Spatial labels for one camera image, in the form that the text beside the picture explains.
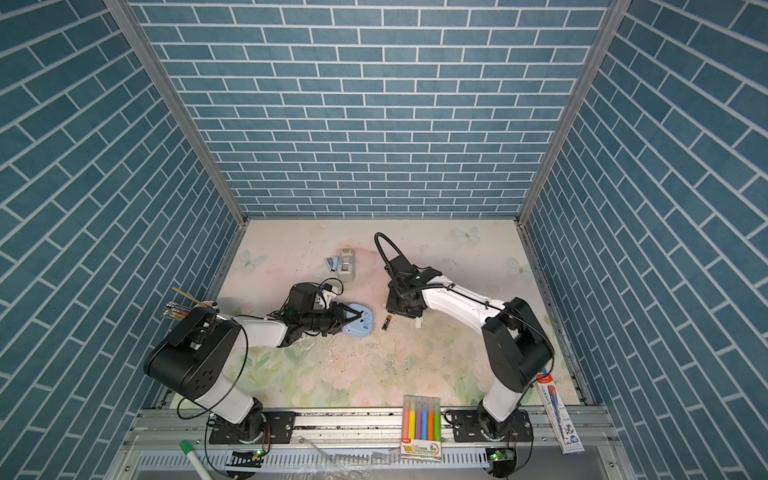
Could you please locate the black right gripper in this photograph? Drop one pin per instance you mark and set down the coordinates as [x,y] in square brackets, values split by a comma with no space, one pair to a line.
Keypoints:
[392,305]

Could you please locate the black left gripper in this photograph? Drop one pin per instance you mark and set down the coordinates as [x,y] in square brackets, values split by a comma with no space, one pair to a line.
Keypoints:
[337,316]

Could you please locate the light blue alarm clock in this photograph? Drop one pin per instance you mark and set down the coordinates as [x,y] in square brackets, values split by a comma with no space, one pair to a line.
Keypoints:
[360,328]

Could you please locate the black AA battery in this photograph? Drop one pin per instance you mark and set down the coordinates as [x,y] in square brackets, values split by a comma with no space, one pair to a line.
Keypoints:
[387,323]

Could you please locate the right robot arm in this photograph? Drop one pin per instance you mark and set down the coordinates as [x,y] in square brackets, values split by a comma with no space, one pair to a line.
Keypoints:
[517,348]

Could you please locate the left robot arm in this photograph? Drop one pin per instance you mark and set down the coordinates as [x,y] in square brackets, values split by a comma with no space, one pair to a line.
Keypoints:
[191,359]

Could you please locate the blue battery pack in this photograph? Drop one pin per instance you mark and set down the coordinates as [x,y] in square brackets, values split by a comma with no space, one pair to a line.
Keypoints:
[332,263]

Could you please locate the highlighter marker pack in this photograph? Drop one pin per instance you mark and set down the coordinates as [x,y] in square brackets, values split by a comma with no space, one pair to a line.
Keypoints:
[421,430]

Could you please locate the pencil cup holder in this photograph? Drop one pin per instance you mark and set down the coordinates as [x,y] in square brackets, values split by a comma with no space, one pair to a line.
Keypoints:
[177,311]

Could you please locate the green capped marker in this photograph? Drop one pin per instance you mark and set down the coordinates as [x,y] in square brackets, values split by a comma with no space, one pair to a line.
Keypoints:
[194,461]

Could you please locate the toothbrush package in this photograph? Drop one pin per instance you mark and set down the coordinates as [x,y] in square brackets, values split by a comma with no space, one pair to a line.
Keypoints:
[560,420]

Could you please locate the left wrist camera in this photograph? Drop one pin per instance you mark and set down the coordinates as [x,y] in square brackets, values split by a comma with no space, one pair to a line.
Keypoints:
[302,297]

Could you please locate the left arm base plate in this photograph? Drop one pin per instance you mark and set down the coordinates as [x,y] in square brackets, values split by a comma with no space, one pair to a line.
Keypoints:
[262,427]

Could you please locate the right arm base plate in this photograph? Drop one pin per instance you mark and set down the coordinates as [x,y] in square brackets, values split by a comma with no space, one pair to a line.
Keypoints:
[476,425]

